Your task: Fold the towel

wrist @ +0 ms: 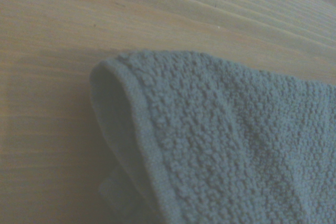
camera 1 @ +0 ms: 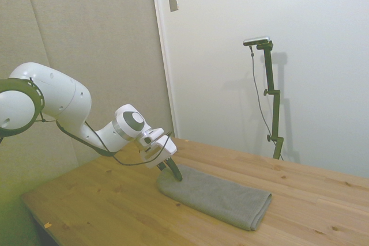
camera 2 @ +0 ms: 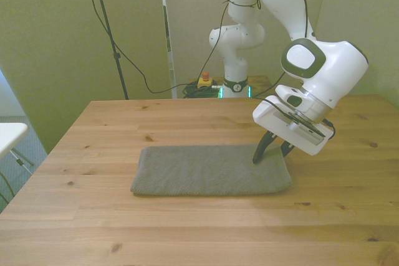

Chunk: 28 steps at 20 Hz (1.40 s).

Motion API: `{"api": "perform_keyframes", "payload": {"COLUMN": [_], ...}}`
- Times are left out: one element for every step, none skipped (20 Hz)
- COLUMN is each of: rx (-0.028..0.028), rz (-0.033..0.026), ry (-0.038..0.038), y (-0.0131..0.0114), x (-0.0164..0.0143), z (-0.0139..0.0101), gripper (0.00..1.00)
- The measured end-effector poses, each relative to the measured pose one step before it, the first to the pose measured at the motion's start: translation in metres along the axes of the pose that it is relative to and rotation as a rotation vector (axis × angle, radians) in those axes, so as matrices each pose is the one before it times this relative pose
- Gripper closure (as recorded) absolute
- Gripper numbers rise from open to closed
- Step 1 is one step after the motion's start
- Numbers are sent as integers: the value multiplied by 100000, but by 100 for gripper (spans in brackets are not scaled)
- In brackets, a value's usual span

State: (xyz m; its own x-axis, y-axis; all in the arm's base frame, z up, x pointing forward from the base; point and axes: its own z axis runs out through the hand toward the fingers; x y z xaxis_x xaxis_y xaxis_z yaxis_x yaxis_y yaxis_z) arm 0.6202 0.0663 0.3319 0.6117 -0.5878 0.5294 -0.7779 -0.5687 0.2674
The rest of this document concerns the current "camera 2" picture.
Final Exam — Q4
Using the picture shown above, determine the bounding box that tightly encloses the coiled dark cable bundle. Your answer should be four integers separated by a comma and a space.
181, 82, 221, 99

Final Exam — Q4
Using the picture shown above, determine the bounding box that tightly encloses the white folding table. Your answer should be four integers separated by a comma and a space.
0, 122, 36, 180

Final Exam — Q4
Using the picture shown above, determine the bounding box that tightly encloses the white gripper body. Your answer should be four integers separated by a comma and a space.
252, 96, 335, 156

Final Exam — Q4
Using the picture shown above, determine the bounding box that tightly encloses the long black cable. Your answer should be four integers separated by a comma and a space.
79, 0, 231, 94

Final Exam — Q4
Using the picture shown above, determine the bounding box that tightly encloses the yellow emergency stop button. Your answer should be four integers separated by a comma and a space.
197, 72, 214, 90

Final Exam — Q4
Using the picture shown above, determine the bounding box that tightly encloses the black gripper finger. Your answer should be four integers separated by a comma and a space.
278, 140, 296, 158
251, 131, 279, 165

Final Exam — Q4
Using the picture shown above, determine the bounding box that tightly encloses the grey towel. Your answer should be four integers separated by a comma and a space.
130, 143, 294, 197

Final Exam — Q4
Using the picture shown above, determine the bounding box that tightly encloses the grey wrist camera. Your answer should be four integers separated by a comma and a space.
285, 109, 328, 140

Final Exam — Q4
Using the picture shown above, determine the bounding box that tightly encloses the white vertical panel frame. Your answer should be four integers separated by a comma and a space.
158, 0, 179, 99

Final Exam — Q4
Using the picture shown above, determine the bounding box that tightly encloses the small wooden side table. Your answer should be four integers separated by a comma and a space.
248, 75, 276, 98

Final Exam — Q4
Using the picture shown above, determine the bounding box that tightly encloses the black tripod stand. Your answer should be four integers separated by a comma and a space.
88, 0, 130, 100

